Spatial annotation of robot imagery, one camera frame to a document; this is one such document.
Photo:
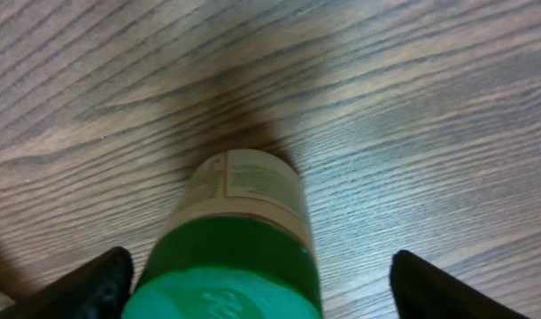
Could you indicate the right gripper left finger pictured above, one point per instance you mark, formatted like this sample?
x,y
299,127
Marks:
x,y
99,289

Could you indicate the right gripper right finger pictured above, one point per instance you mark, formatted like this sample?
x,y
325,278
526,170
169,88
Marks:
x,y
423,291

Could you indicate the green lid jar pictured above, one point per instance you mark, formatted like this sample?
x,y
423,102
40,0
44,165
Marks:
x,y
238,246

